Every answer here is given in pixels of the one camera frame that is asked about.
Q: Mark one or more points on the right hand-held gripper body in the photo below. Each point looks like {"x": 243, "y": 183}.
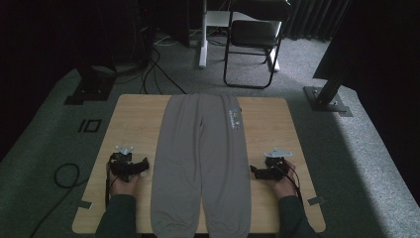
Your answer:
{"x": 274, "y": 167}

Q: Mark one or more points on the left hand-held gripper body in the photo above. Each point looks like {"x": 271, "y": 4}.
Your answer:
{"x": 123, "y": 165}

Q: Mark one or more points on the grey pants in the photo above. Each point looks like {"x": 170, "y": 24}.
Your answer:
{"x": 198, "y": 158}

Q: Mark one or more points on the person's left hand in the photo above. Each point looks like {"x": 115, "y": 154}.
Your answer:
{"x": 124, "y": 186}

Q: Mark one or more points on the person's right hand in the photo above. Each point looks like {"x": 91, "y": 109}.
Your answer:
{"x": 286, "y": 186}

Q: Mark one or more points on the grey tape piece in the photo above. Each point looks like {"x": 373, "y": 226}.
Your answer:
{"x": 316, "y": 200}
{"x": 85, "y": 204}

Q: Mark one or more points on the black stand base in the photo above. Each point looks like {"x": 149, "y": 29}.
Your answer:
{"x": 90, "y": 89}

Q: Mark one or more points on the black metal stand with plate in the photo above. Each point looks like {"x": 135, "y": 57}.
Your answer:
{"x": 327, "y": 97}

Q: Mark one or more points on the black folding chair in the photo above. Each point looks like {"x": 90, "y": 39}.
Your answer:
{"x": 254, "y": 33}

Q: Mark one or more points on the dark curtain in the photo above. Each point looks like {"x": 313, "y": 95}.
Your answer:
{"x": 313, "y": 20}

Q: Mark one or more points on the white desk frame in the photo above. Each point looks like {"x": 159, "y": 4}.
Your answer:
{"x": 204, "y": 49}

